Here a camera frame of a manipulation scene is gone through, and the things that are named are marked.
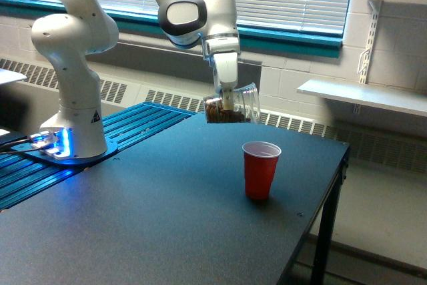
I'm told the teal window sill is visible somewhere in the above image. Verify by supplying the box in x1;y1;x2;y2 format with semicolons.
1;0;342;58

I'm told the blue ribbed aluminium rail bed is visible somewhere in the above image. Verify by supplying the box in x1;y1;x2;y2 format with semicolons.
1;103;195;210

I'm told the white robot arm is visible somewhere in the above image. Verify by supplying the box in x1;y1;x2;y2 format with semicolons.
31;0;240;160

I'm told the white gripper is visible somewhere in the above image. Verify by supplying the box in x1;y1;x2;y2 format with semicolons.
202;37;240;111

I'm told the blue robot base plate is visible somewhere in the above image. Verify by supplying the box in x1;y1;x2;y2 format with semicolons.
11;140;118;168

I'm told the red plastic cup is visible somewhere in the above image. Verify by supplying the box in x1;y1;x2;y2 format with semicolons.
242;141;282;200

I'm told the black table leg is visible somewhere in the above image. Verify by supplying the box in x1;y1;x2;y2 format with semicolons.
310;164;348;285

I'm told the white lower wall shelf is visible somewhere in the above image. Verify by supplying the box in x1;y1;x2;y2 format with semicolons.
297;79;426;117

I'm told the clear plastic cup with nuts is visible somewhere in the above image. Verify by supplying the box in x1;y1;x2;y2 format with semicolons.
203;83;260;123

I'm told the white desk corner at left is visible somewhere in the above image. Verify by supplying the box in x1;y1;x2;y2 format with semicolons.
0;68;27;85

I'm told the white shelf bracket rail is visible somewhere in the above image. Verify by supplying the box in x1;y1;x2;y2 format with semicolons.
357;0;382;85

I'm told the black cable at base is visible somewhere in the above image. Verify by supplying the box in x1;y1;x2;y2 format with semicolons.
0;135;37;156

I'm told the white baseboard radiator cover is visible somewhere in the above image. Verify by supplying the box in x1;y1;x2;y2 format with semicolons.
1;58;426;173

